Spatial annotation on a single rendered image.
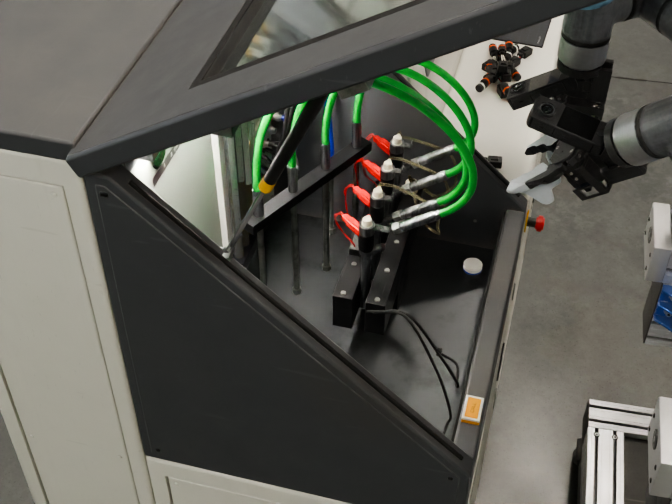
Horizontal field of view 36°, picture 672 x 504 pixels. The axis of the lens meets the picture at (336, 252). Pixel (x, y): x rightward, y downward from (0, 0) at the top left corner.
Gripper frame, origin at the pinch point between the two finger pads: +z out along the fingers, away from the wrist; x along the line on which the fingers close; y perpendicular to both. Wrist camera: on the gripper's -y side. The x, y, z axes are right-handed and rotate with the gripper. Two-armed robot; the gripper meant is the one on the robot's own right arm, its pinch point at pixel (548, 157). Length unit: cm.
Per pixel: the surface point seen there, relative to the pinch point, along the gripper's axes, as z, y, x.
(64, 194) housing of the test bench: -16, -63, -48
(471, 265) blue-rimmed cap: 39.1, -11.7, 10.8
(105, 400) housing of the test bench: 30, -65, -48
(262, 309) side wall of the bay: -1, -35, -48
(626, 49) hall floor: 123, 19, 241
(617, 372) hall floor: 123, 29, 65
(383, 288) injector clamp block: 25.8, -24.8, -13.5
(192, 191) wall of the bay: 2, -56, -23
